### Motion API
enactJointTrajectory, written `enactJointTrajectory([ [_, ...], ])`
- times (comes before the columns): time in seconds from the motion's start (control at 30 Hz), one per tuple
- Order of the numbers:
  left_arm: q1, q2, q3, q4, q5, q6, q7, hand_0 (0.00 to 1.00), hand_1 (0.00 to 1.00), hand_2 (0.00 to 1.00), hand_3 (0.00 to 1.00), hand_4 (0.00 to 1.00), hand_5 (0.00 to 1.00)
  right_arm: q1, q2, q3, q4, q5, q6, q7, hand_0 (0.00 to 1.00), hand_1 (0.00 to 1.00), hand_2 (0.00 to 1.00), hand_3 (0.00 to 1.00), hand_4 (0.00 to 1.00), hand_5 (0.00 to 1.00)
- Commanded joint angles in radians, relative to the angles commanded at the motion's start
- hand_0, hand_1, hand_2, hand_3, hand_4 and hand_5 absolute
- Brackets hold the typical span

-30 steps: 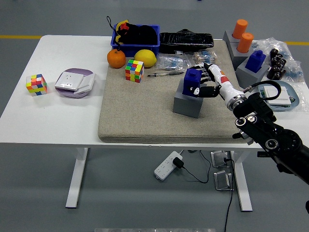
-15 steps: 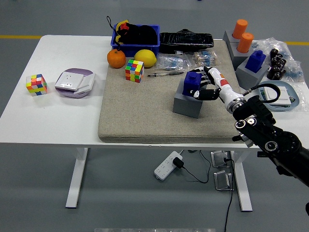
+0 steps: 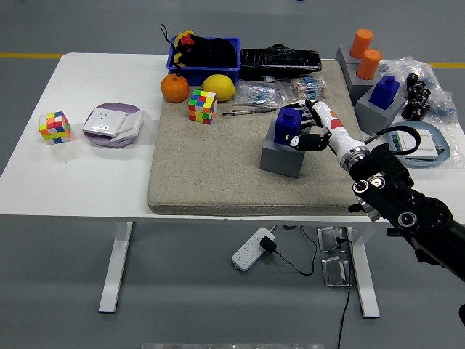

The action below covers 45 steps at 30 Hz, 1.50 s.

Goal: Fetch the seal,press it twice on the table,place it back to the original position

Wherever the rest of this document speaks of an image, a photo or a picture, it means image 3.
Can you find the white wall socket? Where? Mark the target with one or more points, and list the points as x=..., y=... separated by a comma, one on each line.
x=103, y=121

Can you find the light blue tray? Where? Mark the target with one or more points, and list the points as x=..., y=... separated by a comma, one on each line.
x=444, y=143

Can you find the grey cube seal holder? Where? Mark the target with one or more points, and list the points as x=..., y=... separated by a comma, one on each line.
x=374, y=120
x=279, y=163
x=343, y=56
x=357, y=89

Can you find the colourful puzzle cube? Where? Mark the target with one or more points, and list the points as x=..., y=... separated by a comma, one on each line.
x=201, y=107
x=54, y=129

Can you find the metal foot pedal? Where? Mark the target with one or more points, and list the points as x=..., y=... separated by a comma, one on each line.
x=328, y=238
x=334, y=272

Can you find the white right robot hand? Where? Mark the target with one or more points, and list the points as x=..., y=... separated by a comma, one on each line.
x=339, y=134

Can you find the orange cylinder seal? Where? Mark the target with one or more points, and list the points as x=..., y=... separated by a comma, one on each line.
x=368, y=65
x=360, y=43

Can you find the black item in plastic wrap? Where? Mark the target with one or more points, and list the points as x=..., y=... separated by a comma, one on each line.
x=279, y=63

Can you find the white switch panel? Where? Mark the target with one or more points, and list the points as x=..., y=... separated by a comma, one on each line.
x=427, y=141
x=130, y=125

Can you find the grey-brown mat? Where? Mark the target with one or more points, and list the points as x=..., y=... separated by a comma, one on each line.
x=218, y=163

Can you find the black pouch with yellow trim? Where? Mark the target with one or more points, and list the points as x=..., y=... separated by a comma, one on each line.
x=214, y=54

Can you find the blue plastic bin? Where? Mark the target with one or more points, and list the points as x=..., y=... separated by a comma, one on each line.
x=203, y=74

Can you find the white power strip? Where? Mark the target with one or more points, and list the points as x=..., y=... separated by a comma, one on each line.
x=247, y=252

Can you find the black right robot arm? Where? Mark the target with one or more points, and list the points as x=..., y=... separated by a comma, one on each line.
x=385, y=171

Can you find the bag of tan resistors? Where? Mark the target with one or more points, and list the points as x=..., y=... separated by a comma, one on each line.
x=309, y=89

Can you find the dark pen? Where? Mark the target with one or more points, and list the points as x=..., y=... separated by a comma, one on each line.
x=254, y=111

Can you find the black power adapter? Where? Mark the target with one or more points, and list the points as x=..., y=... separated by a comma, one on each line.
x=268, y=244

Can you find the blue square seal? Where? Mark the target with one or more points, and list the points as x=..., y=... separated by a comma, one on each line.
x=287, y=123
x=383, y=92

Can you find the pack of black cylinders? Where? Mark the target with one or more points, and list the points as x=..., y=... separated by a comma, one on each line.
x=416, y=109

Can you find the white table leg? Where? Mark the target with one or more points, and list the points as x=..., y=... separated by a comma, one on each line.
x=116, y=269
x=365, y=276

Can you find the yellow lemon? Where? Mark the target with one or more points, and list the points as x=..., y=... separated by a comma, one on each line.
x=218, y=87

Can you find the bag of blue resistors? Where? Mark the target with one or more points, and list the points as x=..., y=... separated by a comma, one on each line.
x=259, y=94

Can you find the black desk control panel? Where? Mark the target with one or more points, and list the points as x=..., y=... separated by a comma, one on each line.
x=391, y=232

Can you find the orange mandarin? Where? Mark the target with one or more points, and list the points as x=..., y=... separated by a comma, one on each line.
x=175, y=89

